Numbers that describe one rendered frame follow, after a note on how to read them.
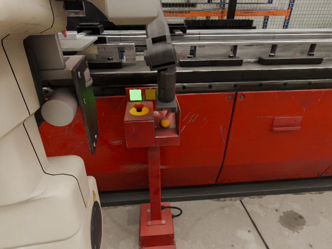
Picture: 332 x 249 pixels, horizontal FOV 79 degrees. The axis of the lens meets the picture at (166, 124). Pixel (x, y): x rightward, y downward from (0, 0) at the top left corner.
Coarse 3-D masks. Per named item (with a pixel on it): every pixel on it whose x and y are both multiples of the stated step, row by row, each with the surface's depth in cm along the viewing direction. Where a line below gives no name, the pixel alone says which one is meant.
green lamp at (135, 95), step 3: (129, 90) 81; (132, 90) 81; (135, 90) 81; (138, 90) 81; (132, 93) 81; (135, 93) 81; (138, 93) 82; (132, 96) 82; (135, 96) 82; (138, 96) 82; (132, 99) 83; (135, 99) 83; (138, 99) 83
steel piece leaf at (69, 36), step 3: (60, 36) 82; (63, 36) 82; (69, 36) 82; (72, 36) 82; (75, 36) 82; (78, 36) 90; (81, 36) 90; (60, 39) 82; (63, 39) 82; (66, 39) 82; (69, 39) 83; (72, 39) 83; (75, 39) 83
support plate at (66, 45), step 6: (60, 42) 77; (66, 42) 77; (72, 42) 77; (78, 42) 77; (84, 42) 77; (90, 42) 79; (66, 48) 68; (72, 48) 68; (78, 48) 68; (84, 48) 71
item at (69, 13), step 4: (64, 0) 83; (76, 0) 84; (64, 4) 84; (68, 4) 84; (72, 4) 84; (76, 4) 84; (80, 4) 84; (68, 8) 85; (72, 8) 85; (76, 8) 85; (80, 8) 85; (84, 8) 87; (68, 12) 86; (72, 12) 86; (76, 12) 87; (80, 12) 87; (84, 12) 87
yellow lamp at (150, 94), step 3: (147, 90) 81; (150, 90) 81; (153, 90) 81; (147, 93) 82; (150, 93) 82; (153, 93) 82; (147, 96) 82; (150, 96) 83; (153, 96) 83; (147, 99) 83; (150, 99) 83; (153, 99) 83
